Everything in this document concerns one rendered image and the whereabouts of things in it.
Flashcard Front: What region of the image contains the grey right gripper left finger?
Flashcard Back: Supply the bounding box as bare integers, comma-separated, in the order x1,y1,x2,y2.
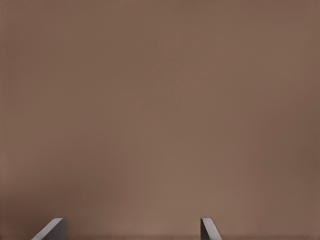
30,217,67,240

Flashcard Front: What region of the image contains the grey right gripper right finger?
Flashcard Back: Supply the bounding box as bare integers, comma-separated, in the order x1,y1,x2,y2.
200,217,222,240

